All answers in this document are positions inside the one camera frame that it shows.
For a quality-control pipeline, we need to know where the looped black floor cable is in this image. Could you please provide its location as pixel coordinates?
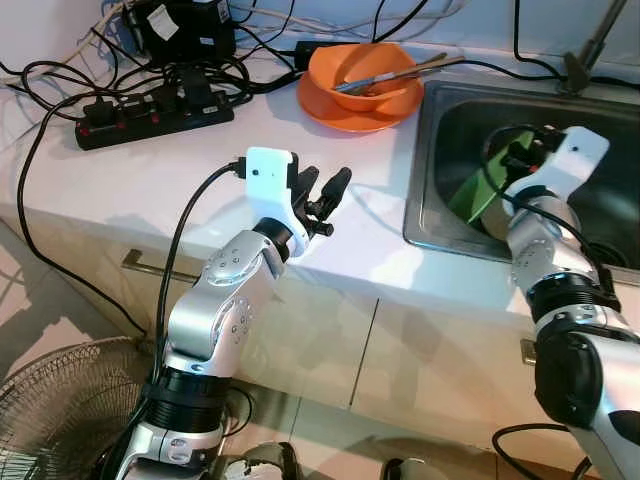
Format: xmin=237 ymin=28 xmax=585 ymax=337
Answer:
xmin=492 ymin=425 xmax=591 ymax=480

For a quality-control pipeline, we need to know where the black stand pole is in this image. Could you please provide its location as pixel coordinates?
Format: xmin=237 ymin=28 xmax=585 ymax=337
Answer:
xmin=560 ymin=0 xmax=631 ymax=96

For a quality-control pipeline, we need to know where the orange plate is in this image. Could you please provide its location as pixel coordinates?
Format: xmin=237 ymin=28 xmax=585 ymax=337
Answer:
xmin=297 ymin=75 xmax=426 ymax=134

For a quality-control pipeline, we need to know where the stainless steel sink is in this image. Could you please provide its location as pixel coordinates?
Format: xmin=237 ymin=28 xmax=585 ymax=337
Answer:
xmin=405 ymin=80 xmax=640 ymax=271

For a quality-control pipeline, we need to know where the wooden chopstick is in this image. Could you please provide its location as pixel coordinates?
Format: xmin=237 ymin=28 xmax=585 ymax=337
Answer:
xmin=340 ymin=66 xmax=421 ymax=93
xmin=335 ymin=54 xmax=467 ymax=96

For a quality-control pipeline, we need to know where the orange bowl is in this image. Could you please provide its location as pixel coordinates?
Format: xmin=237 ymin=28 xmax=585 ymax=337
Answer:
xmin=307 ymin=42 xmax=421 ymax=113

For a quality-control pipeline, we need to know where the robot right leg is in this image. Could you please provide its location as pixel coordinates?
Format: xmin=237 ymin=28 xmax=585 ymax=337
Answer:
xmin=380 ymin=458 xmax=421 ymax=480

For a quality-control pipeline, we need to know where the black cable along wall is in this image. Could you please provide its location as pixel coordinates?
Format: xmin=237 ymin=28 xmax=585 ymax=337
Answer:
xmin=440 ymin=0 xmax=640 ymax=96

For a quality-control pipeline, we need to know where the black power strip cord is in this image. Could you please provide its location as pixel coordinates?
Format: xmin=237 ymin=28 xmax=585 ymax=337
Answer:
xmin=18 ymin=95 xmax=161 ymax=341

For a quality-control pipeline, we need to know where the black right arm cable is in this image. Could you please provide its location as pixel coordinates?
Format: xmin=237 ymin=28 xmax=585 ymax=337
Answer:
xmin=480 ymin=125 xmax=601 ymax=271

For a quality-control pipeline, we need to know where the large black power adapter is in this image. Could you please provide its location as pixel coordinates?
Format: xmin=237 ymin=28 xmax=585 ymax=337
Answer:
xmin=135 ymin=0 xmax=236 ymax=66

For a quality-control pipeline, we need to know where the black power strip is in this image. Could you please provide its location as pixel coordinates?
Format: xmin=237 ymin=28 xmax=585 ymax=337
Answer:
xmin=75 ymin=85 xmax=236 ymax=151

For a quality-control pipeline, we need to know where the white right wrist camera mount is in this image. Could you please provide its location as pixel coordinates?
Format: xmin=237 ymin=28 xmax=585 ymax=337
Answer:
xmin=505 ymin=127 xmax=611 ymax=201

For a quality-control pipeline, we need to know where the beige sink cabinet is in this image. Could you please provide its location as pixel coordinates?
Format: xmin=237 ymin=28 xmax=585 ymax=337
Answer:
xmin=0 ymin=215 xmax=640 ymax=480

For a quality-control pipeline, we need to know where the small black power adapter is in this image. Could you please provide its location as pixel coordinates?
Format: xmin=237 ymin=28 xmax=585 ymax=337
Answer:
xmin=293 ymin=40 xmax=321 ymax=71

